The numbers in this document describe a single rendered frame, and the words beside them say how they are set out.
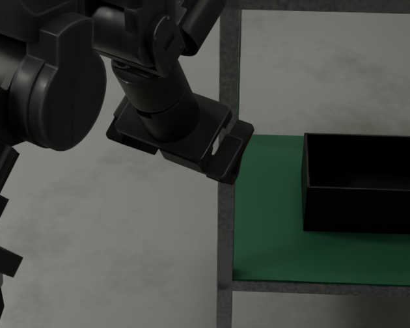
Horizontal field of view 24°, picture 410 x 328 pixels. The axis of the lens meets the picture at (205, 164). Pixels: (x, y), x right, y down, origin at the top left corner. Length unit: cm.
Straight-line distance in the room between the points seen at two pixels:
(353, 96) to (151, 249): 86
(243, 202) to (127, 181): 66
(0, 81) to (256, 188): 133
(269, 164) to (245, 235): 23
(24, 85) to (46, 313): 158
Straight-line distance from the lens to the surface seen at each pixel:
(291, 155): 205
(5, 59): 67
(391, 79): 295
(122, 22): 77
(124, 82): 83
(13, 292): 227
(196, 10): 86
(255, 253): 182
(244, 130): 93
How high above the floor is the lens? 163
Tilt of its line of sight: 39 degrees down
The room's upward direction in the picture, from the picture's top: straight up
